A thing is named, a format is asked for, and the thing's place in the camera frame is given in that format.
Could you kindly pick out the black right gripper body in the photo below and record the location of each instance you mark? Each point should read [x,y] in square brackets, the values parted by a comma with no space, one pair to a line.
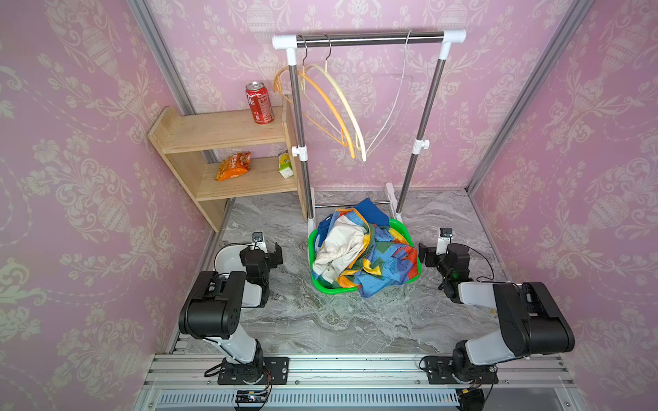
[433,260]

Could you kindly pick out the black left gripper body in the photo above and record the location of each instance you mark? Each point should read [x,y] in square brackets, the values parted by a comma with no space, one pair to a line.
[271,261]

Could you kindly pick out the rainbow striped jacket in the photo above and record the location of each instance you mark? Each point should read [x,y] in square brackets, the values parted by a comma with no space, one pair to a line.
[360,249]

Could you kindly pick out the blue red white jacket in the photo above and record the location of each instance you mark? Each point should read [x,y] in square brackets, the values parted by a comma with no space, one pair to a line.
[367,208]

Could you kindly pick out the white wire clothes hanger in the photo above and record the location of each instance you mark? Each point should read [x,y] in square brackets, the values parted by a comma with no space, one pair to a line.
[385,129]

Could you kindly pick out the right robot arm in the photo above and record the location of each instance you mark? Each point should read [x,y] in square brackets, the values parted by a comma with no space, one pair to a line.
[530,321]

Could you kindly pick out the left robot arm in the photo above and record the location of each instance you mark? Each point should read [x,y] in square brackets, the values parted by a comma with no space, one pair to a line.
[212,313]

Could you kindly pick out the white plastic bin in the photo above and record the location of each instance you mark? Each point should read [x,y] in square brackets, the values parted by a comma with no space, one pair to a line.
[228,259]

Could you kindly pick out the green plastic basket tray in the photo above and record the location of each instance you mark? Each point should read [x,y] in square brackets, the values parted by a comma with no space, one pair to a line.
[390,259]

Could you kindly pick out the green white drink carton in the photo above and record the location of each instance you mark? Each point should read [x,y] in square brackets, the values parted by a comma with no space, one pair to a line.
[285,165]

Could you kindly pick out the orange snack bag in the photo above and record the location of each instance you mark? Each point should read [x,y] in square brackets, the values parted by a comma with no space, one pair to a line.
[236,165]

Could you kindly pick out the wooden two-tier shelf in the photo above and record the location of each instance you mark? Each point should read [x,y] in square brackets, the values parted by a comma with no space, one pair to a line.
[194,146]

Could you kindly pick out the red soda can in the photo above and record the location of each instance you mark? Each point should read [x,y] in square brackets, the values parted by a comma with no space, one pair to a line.
[259,102]

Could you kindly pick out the steel clothes rack white joints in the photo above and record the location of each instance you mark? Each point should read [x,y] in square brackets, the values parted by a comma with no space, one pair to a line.
[291,43]

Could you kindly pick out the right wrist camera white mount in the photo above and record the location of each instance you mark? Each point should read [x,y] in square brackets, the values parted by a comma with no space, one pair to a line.
[444,240]

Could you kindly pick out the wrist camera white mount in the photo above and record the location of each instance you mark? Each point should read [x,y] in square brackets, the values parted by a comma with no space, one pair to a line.
[258,240]
[444,240]

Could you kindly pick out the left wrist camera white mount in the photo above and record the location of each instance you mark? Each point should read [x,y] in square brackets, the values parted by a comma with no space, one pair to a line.
[258,240]

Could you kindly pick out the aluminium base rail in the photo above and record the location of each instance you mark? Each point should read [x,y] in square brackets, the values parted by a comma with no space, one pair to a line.
[357,382]

